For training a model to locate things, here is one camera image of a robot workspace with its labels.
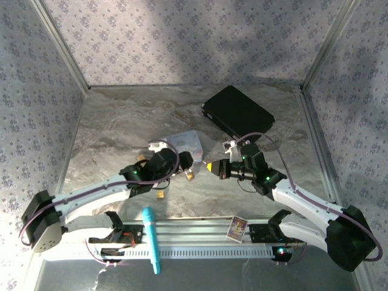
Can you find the aluminium corner post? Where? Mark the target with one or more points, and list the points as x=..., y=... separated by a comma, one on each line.
x=62, y=45
x=328, y=45

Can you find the circuit board with LEDs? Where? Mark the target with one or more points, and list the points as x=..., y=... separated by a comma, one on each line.
x=282, y=251

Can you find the black rectangular box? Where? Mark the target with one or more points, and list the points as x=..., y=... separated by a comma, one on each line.
x=239, y=112

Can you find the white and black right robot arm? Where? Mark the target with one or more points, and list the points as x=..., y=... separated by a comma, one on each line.
x=303, y=201

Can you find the yellow small block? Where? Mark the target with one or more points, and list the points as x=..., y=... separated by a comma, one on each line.
x=212, y=167

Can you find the small picture card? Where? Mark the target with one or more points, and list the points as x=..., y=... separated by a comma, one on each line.
x=238, y=229

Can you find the aluminium side rail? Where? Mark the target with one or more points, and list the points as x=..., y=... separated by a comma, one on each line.
x=318, y=145

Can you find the small tan wooden cube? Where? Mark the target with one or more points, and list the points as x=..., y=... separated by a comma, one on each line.
x=159, y=195

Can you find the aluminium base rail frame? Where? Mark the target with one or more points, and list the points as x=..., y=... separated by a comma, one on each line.
x=197, y=232

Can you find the grey-blue flat pouch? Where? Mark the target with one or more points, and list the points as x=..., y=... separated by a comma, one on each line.
x=189, y=145

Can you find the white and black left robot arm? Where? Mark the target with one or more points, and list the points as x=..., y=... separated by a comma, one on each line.
x=91, y=195

